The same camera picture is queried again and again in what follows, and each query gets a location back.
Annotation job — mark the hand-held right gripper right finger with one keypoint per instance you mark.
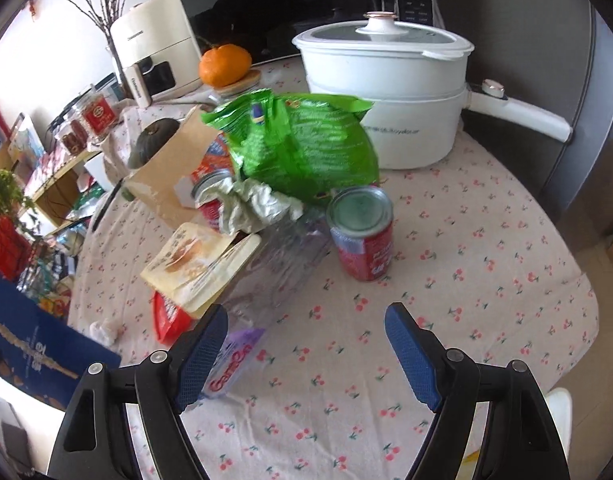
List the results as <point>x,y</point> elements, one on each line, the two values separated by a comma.
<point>411,355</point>

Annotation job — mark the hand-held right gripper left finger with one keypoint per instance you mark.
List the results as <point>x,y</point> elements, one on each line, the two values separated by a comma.
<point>201,360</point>

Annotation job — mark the red food can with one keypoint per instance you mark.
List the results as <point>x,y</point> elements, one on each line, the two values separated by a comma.
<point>366,255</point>
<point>211,212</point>

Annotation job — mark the torn cardboard box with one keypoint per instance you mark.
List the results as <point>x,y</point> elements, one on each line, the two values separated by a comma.
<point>171,170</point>

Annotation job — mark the purple snack packet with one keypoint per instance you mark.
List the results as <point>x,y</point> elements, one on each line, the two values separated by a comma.
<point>234,360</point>

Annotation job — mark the red snack packet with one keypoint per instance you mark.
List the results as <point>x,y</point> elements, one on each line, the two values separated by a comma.
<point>169,320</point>

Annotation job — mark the yellow snack packet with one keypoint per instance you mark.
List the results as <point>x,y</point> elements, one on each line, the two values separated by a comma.
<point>186,265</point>

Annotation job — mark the small crumpled white tissue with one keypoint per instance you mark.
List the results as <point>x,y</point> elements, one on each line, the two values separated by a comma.
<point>104,332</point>

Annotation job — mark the cherry print tablecloth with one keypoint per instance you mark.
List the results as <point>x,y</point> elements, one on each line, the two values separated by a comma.
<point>486,260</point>

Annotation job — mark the clear plastic bottle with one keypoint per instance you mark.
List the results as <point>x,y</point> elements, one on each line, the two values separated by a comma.
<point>286,270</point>

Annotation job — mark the crumpled white paper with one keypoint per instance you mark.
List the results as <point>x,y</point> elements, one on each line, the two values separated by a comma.
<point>256,205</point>

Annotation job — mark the blue box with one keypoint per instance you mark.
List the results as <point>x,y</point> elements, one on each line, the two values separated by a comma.
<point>26,325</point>

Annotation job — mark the dark green pumpkin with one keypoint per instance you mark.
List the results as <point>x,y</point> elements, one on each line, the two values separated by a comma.
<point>151,140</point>

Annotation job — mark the beige wooden shelf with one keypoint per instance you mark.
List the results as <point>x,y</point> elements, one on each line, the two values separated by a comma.
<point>61,172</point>

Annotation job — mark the green snack bag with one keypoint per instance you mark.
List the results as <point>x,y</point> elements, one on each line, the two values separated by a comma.
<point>306,145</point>

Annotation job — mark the white electric cooking pot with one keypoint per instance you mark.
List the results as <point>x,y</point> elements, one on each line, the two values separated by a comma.
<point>411,110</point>

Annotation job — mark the green potted plant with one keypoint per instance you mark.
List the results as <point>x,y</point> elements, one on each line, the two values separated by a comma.
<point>6,195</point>

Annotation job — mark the glass jar of snacks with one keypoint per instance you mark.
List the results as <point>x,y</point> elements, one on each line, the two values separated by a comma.
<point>71,135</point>

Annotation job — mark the red label glass jar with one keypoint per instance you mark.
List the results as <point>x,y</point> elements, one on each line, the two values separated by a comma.
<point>99,115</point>

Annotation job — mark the glass jug with wooden lid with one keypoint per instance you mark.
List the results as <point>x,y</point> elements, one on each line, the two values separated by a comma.
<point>241,82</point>

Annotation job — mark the large orange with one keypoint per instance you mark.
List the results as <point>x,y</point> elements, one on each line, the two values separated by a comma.
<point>224,65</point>

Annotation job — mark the white air fryer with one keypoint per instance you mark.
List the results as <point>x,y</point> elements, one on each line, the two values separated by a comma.
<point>156,35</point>

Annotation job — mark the black microwave oven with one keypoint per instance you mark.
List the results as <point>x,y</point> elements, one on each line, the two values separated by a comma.
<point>246,10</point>

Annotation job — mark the dry twig bunch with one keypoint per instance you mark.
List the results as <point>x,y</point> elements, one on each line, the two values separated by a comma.
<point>104,15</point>

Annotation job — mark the colourful picture frame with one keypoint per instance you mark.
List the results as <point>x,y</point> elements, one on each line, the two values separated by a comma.
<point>29,145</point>

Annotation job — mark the red wall ornament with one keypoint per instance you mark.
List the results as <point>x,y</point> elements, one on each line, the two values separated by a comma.
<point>32,11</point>

